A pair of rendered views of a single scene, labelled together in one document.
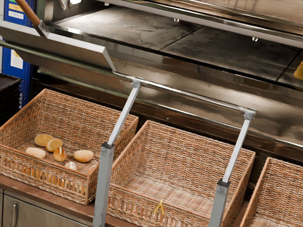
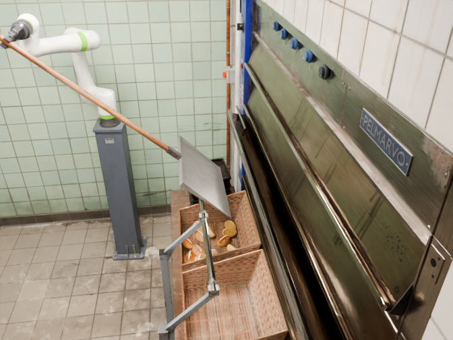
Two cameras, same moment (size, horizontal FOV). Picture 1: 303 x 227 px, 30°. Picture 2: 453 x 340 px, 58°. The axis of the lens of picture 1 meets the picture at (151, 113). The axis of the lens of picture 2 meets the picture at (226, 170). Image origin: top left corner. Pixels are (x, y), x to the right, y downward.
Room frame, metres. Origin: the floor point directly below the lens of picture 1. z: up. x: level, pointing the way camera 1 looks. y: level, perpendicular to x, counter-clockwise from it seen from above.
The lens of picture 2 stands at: (1.54, -1.43, 2.44)
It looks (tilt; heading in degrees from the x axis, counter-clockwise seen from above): 31 degrees down; 62
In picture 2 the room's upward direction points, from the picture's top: straight up
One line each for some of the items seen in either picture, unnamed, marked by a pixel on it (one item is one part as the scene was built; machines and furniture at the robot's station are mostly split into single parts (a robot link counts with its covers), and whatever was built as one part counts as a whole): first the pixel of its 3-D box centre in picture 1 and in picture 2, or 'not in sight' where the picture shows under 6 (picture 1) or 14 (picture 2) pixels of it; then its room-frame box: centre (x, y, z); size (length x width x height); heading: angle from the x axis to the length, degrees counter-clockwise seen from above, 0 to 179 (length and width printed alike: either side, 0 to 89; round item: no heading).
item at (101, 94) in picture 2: not in sight; (105, 102); (2.04, 1.33, 1.36); 0.16 x 0.13 x 0.19; 120
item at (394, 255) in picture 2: not in sight; (295, 111); (2.48, -0.24, 1.80); 1.79 x 0.11 x 0.19; 70
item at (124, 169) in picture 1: (178, 180); (228, 307); (2.22, -0.16, 0.72); 0.56 x 0.49 x 0.28; 70
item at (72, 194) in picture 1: (63, 141); (216, 233); (2.43, 0.40, 0.72); 0.56 x 0.49 x 0.28; 69
